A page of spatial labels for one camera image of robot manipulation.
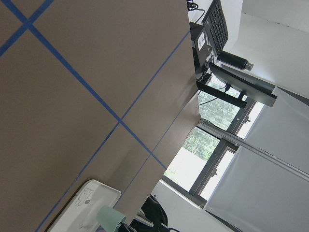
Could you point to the black keyboard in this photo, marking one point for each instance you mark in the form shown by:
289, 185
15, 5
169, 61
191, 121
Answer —
215, 26

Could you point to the black monitor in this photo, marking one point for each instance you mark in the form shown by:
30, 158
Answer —
251, 90

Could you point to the cream rabbit tray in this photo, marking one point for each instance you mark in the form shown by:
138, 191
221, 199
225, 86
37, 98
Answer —
80, 213

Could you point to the green plastic cup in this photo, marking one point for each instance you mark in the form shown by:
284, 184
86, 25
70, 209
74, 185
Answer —
110, 219

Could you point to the small black box device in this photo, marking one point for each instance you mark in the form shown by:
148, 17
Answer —
201, 49

